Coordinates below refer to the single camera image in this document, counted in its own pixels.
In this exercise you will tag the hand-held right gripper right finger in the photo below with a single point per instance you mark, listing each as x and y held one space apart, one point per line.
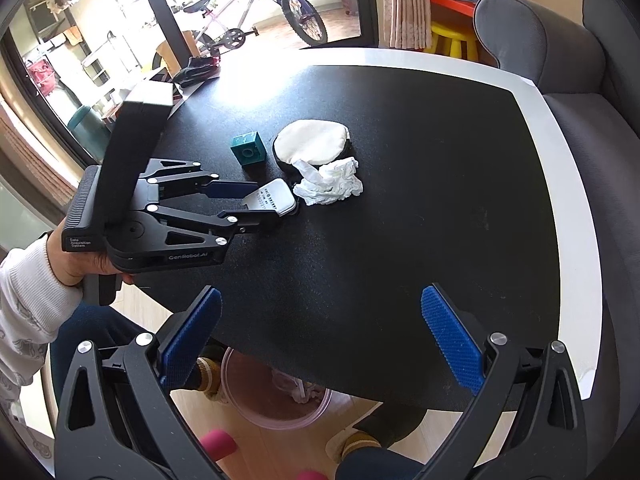
450 332

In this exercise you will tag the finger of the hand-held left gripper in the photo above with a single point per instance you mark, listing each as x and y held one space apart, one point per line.
230 190
250 222

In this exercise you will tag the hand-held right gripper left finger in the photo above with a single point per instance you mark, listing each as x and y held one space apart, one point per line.
192 332

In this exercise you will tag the white printed packet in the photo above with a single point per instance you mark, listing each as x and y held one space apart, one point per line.
272 197

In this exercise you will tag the white tissue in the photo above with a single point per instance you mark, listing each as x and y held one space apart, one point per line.
335 182
295 385

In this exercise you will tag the pink translucent bin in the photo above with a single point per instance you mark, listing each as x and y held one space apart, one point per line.
260 410

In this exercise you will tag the person's left forearm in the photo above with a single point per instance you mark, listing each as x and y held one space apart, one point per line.
30 305

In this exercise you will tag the person's left hand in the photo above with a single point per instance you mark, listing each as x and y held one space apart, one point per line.
85 262

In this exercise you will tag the teal toy block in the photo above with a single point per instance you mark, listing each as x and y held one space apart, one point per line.
247 150

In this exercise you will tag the beige striped sock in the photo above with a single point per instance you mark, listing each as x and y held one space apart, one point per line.
361 442
207 375

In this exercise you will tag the white metal rack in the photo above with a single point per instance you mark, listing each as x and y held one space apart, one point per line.
100 65

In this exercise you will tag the black and red gloves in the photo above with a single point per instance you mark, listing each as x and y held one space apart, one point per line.
192 72

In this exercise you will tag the person's left leg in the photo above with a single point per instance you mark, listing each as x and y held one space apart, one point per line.
100 325

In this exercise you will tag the person's leg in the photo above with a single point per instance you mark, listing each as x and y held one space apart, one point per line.
100 325
375 466

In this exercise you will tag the cardboard box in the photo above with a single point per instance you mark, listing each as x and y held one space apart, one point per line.
172 50

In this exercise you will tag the white round cloth pouch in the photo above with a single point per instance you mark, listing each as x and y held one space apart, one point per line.
312 142

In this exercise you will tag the black shoe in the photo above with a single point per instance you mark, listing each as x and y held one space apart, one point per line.
395 425

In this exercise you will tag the pink rounded object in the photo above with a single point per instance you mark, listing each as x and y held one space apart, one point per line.
307 475
216 443

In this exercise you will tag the person's right leg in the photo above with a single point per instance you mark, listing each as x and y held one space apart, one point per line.
375 466

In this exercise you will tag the white bicycle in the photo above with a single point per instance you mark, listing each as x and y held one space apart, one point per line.
305 20

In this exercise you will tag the pink patterned curtain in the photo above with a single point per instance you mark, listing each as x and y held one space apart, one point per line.
407 5

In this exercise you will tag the yellow plastic stool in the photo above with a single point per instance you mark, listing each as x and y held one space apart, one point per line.
450 32

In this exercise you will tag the orange desk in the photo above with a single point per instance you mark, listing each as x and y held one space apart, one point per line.
450 2

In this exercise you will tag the grey fabric sofa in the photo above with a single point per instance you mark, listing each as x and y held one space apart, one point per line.
550 50

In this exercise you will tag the black sliding door frame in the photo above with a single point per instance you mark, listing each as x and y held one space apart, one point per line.
365 0

